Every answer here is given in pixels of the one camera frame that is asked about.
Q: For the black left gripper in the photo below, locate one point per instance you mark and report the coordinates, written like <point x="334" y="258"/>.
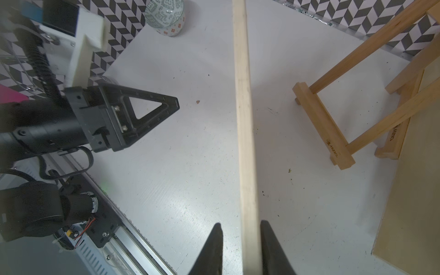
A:
<point x="115" y="117"/>

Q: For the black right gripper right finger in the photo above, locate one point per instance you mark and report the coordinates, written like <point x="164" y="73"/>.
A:
<point x="274" y="260"/>

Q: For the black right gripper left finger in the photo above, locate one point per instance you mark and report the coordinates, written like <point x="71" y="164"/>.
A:
<point x="210" y="259"/>

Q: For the plywood board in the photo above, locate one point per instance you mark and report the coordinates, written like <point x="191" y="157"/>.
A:
<point x="409" y="234"/>
<point x="249" y="201"/>

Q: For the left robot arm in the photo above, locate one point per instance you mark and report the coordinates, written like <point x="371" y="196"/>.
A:
<point x="45" y="203"/>

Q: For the green patterned ceramic bowl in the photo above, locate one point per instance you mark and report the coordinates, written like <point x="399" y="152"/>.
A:
<point x="167" y="17"/>

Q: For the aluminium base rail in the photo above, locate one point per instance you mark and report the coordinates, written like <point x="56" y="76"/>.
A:
<point x="120" y="243"/>

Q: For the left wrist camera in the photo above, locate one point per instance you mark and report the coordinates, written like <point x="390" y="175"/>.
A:
<point x="71" y="36"/>

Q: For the silver wire rack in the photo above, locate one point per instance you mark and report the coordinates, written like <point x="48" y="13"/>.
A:
<point x="14" y="66"/>

